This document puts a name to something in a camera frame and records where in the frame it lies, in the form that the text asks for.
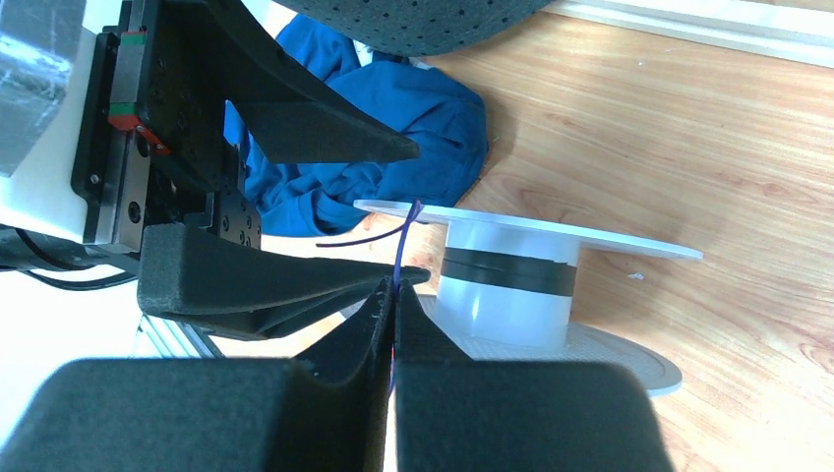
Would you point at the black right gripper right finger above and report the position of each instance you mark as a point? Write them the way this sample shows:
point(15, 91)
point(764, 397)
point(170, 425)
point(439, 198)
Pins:
point(454, 413)

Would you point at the blue crumpled cloth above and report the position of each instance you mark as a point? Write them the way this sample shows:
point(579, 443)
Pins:
point(445, 121)

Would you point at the grey plastic cable spool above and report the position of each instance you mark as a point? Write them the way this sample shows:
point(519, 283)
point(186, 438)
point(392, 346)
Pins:
point(505, 292)

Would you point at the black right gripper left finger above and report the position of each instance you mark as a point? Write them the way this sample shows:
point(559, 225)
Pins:
point(322, 410)

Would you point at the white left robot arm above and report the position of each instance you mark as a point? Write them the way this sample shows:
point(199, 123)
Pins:
point(46, 57)

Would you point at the dark grey dotted cloth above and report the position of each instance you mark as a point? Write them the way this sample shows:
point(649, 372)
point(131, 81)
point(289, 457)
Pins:
point(417, 27)

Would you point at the wooden clothes rack frame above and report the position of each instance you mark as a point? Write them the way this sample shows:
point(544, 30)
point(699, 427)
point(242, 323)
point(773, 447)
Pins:
point(787, 30)

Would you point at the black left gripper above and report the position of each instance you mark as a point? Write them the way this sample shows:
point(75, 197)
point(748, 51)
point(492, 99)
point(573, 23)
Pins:
point(152, 151)

